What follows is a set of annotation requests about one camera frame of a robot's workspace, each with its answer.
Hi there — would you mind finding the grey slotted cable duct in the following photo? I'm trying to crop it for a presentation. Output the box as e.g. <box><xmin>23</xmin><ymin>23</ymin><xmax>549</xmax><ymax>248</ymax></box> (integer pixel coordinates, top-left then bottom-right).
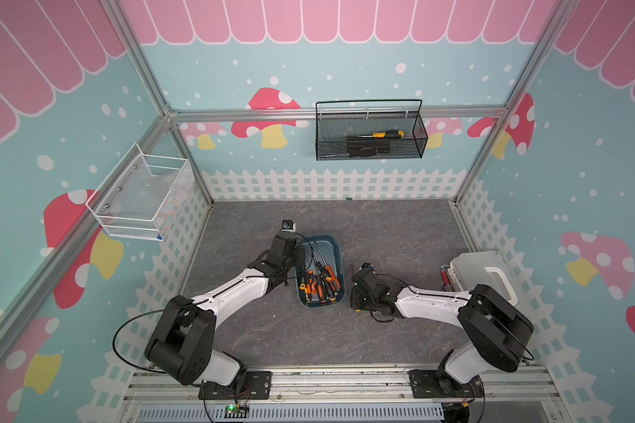
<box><xmin>136</xmin><ymin>403</ymin><xmax>446</xmax><ymax>422</ymax></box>

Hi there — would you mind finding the white plastic toolbox with handle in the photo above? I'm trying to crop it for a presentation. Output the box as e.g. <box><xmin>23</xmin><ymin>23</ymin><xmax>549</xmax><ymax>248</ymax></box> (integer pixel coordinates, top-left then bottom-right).
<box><xmin>448</xmin><ymin>251</ymin><xmax>536</xmax><ymax>324</ymax></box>

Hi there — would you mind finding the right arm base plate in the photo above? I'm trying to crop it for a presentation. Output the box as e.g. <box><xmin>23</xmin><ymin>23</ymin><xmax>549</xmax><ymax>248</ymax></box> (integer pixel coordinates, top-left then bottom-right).
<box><xmin>407</xmin><ymin>369</ymin><xmax>484</xmax><ymax>400</ymax></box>

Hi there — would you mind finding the white wire mesh basket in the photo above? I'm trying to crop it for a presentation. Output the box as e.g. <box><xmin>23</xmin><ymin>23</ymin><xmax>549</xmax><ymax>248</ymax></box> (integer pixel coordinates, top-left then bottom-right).
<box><xmin>86</xmin><ymin>145</ymin><xmax>195</xmax><ymax>241</ymax></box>

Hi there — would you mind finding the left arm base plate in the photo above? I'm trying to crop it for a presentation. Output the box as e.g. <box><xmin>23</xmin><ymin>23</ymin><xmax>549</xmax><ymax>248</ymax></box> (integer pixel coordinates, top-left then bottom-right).
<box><xmin>198</xmin><ymin>371</ymin><xmax>273</xmax><ymax>401</ymax></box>

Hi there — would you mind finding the black tool in basket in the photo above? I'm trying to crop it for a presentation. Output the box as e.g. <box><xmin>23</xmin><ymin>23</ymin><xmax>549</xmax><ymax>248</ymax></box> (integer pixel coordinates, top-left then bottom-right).
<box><xmin>346</xmin><ymin>139</ymin><xmax>391</xmax><ymax>158</ymax></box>

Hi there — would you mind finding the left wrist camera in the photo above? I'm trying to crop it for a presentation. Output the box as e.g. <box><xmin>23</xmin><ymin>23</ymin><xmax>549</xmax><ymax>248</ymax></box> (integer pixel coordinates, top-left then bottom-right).
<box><xmin>282</xmin><ymin>220</ymin><xmax>296</xmax><ymax>233</ymax></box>

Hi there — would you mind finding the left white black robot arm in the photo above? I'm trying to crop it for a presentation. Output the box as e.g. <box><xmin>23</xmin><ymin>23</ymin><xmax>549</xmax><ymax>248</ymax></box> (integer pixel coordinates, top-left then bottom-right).
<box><xmin>112</xmin><ymin>230</ymin><xmax>309</xmax><ymax>394</ymax></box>

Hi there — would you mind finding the green lit circuit board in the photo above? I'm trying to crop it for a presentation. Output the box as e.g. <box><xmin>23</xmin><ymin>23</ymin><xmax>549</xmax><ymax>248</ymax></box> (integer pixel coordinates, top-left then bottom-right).
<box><xmin>224</xmin><ymin>405</ymin><xmax>250</xmax><ymax>419</ymax></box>

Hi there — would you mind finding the yellow black screwdriver in basket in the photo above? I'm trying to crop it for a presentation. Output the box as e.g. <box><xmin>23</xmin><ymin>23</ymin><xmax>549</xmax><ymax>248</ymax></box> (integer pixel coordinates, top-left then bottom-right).
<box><xmin>347</xmin><ymin>130</ymin><xmax>405</xmax><ymax>140</ymax></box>

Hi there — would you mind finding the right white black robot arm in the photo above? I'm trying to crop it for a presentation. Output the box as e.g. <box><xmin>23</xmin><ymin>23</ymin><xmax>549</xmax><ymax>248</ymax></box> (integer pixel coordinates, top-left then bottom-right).
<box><xmin>351</xmin><ymin>264</ymin><xmax>534</xmax><ymax>397</ymax></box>

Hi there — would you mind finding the teal plastic storage box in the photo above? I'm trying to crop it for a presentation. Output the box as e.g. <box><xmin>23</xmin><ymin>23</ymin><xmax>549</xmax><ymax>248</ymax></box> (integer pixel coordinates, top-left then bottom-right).
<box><xmin>296</xmin><ymin>234</ymin><xmax>347</xmax><ymax>309</ymax></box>

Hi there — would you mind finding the black wire mesh basket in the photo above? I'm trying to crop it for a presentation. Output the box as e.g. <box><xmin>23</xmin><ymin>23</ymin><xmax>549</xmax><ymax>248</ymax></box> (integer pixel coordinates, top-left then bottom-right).
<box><xmin>315</xmin><ymin>99</ymin><xmax>429</xmax><ymax>160</ymax></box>

